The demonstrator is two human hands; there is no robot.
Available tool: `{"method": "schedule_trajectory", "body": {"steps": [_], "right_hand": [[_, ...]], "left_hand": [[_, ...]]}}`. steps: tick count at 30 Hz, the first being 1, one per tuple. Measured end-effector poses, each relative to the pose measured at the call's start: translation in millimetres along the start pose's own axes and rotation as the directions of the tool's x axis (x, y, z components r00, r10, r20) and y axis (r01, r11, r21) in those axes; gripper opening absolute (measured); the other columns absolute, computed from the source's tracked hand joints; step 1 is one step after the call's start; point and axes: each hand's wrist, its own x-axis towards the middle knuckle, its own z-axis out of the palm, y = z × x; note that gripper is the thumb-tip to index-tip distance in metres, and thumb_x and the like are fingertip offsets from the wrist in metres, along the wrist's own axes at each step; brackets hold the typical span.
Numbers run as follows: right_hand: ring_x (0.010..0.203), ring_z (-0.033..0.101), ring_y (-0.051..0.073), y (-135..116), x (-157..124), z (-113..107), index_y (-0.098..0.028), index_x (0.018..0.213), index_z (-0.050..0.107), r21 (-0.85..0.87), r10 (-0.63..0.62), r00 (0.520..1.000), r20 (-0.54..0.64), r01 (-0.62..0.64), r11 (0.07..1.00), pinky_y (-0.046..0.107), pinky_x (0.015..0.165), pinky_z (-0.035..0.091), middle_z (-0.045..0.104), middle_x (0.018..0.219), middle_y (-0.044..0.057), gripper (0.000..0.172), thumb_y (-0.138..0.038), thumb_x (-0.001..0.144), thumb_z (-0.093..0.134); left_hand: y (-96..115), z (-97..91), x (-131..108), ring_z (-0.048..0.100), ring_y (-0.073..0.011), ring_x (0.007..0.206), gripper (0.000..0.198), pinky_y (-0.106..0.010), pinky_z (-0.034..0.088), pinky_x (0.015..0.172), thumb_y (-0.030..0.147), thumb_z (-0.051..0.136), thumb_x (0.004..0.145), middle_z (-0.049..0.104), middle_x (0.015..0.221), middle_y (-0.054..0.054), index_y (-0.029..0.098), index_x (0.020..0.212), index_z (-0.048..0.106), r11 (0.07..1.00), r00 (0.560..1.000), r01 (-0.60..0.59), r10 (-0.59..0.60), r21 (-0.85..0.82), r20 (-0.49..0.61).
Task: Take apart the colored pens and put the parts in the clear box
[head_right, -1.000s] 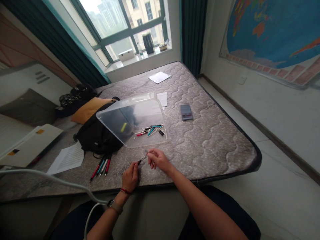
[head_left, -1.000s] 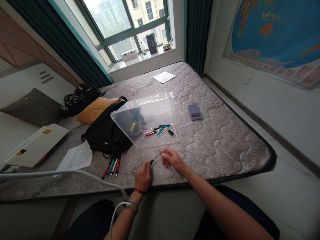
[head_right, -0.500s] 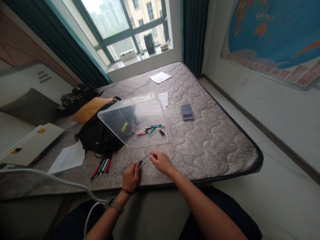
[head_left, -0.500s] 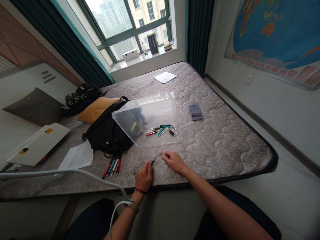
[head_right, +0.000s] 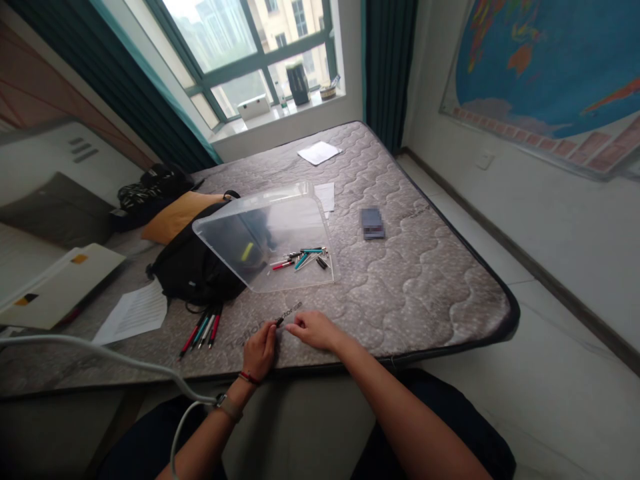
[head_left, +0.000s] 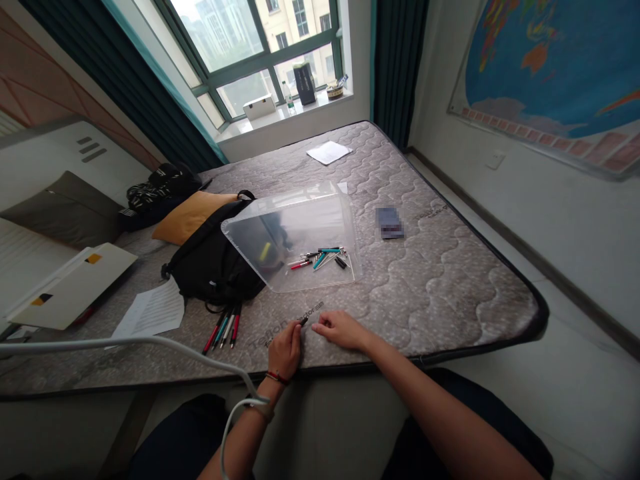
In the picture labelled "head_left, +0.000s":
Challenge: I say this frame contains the clear plastic storage box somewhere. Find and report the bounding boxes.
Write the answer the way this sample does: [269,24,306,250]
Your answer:
[221,181,364,294]

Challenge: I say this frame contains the person's left hand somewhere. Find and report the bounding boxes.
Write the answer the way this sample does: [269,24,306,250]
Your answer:
[267,318,308,377]

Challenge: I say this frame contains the white pen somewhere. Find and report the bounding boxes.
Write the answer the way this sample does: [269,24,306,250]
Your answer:
[220,307,236,349]

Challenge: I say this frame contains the black backpack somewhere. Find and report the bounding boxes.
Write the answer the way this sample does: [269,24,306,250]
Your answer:
[160,189,267,315]

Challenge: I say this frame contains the printed paper sheet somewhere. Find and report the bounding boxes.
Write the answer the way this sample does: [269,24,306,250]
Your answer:
[110,279,185,341]

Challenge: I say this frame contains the red and black pen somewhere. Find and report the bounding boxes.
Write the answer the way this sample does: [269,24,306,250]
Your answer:
[201,311,227,357]

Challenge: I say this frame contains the world map poster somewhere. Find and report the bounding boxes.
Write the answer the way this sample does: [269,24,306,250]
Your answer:
[445,0,640,183]

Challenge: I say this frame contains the tall black box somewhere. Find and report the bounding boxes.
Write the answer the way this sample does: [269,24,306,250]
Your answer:
[291,60,318,107]

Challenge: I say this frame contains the dark rectangular flat object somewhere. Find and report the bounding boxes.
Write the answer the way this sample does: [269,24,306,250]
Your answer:
[375,205,405,241]

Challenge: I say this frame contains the grey quilted mattress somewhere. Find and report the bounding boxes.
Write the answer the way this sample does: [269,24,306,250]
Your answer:
[0,119,551,402]

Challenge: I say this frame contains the grey pillow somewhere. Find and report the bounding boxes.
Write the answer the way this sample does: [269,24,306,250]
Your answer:
[0,170,124,251]

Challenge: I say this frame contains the folded white paper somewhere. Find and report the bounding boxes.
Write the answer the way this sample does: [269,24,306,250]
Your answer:
[305,140,354,167]

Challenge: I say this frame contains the pile of pen parts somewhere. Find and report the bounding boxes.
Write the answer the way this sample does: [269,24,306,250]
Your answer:
[286,245,350,272]

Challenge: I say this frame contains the white box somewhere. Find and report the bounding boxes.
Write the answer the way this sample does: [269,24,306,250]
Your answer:
[242,93,278,121]

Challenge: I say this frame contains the yellow cushion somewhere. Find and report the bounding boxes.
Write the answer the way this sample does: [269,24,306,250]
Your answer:
[151,190,239,247]

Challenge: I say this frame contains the person's legs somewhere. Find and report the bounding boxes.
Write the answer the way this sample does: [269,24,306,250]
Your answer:
[127,367,555,480]

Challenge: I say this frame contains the white cable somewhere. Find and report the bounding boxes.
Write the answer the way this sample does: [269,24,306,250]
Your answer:
[0,335,272,480]

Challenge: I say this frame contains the black and white patterned cloth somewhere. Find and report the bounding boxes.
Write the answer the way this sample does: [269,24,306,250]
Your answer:
[117,161,205,233]

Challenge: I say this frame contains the green framed window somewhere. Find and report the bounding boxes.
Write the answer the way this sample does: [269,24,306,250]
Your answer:
[102,0,352,132]

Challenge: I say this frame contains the green pen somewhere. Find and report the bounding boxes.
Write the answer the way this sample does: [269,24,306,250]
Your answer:
[211,309,232,351]

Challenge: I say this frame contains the narrow teal curtain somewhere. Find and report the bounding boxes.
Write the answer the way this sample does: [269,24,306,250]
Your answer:
[371,0,431,152]

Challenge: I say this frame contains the person's right hand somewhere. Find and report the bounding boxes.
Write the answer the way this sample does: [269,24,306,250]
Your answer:
[312,309,374,351]

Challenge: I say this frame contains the wide teal curtain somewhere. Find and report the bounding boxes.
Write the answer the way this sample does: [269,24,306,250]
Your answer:
[19,0,232,174]

